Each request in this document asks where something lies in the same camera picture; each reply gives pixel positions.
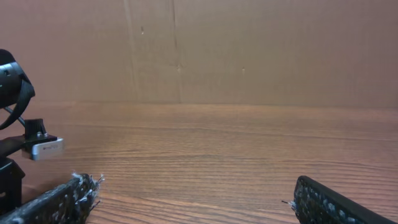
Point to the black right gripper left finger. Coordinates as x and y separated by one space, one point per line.
70 202

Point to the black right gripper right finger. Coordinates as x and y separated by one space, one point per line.
314 203

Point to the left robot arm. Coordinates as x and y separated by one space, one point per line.
16 92

